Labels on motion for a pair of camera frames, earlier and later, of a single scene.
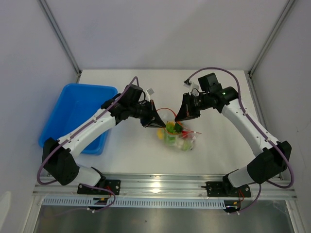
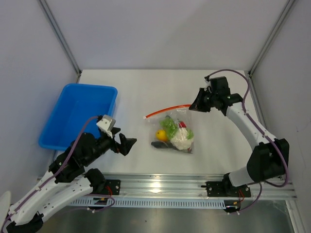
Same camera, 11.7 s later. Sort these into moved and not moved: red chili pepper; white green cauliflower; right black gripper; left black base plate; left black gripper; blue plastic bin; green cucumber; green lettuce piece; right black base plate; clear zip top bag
Moved: right black gripper; green lettuce piece; red chili pepper; clear zip top bag; white green cauliflower; green cucumber; left black gripper
Not moved: left black base plate; blue plastic bin; right black base plate
